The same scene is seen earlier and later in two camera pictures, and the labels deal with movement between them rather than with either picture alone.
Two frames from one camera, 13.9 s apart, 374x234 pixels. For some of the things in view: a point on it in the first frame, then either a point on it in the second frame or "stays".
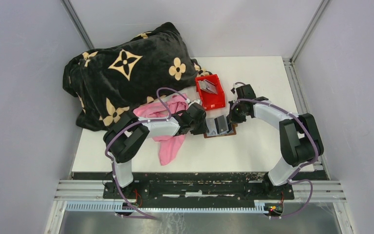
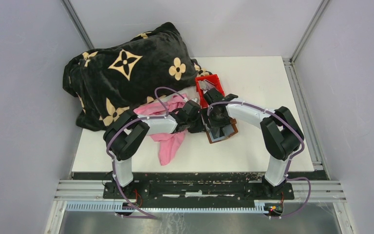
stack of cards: x=208 y=87 stays
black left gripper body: x=198 y=127 stays
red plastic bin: x=211 y=101 stays
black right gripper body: x=236 y=115 -> x=215 y=121
